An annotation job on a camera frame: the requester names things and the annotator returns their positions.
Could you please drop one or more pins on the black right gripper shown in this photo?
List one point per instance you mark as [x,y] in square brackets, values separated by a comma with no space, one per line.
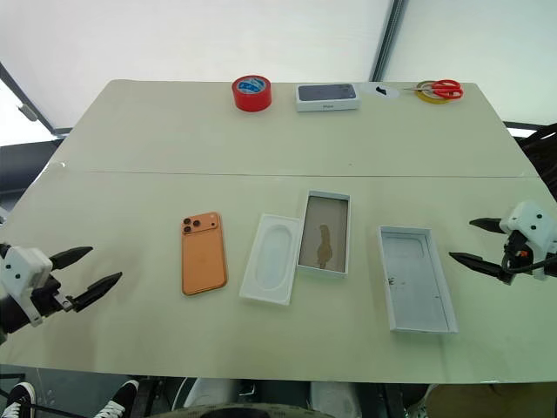
[518,257]

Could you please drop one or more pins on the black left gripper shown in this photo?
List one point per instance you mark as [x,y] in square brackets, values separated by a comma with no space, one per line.
[45,296]

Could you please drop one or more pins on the white box lid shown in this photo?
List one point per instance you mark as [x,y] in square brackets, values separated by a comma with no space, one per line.
[415,283]

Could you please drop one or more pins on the orange smartphone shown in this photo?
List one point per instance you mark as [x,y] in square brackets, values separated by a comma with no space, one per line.
[203,261]

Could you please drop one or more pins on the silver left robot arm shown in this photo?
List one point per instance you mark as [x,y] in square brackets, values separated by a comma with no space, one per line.
[9,320]

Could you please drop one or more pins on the white box bottom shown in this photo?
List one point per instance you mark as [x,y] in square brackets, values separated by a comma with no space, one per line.
[324,235]

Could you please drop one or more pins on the boxed phone package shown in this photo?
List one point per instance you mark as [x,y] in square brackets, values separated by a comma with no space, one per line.
[328,98]

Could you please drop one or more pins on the dark chair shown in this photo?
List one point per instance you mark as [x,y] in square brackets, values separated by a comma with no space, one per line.
[537,148]

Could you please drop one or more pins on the black sneaker with white laces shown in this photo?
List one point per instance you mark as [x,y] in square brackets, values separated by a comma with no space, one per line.
[117,400]
[17,398]

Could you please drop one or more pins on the yellow tape roll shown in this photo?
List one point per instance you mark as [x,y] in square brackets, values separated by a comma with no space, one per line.
[435,101]

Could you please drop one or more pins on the small black object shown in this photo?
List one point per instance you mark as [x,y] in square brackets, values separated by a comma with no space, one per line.
[381,91]

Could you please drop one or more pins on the white moulded tray insert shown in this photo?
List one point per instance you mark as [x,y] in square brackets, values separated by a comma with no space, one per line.
[270,261]

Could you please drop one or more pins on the white round paper piece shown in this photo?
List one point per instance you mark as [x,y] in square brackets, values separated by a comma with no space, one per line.
[370,90]

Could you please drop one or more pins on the dark metal pole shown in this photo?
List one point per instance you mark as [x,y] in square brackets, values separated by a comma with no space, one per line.
[389,39]

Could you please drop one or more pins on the red tape roll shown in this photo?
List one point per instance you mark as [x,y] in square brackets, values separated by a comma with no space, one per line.
[251,98]

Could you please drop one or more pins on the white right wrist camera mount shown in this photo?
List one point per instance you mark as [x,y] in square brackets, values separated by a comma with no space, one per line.
[528,217]

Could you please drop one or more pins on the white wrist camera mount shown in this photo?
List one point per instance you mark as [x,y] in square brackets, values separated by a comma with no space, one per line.
[22,267]
[528,217]

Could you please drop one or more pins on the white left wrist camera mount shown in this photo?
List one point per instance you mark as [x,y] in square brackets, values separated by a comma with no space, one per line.
[22,267]

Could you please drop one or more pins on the dark metal frame bar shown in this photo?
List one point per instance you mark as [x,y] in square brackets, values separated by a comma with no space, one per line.
[26,104]

